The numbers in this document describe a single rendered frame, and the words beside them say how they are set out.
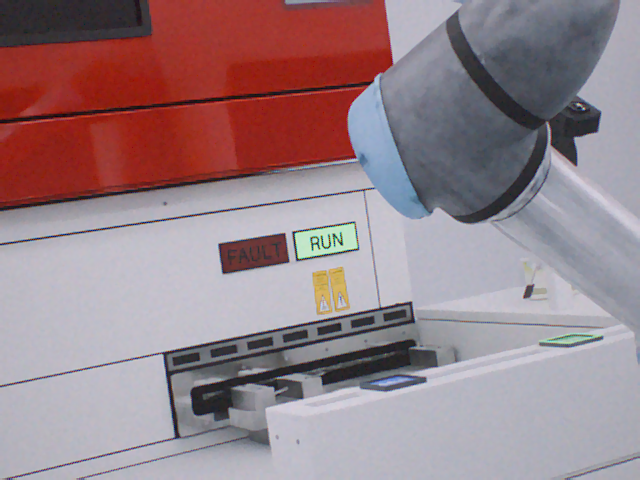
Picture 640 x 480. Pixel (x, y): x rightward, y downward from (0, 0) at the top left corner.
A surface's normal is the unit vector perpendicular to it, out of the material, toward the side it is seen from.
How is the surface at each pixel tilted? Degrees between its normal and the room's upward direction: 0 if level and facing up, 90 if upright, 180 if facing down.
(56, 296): 90
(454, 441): 90
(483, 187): 126
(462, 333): 90
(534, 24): 78
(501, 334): 90
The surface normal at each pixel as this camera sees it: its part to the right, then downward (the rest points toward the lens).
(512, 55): -0.17, 0.14
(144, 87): 0.49, -0.02
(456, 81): -0.48, 0.13
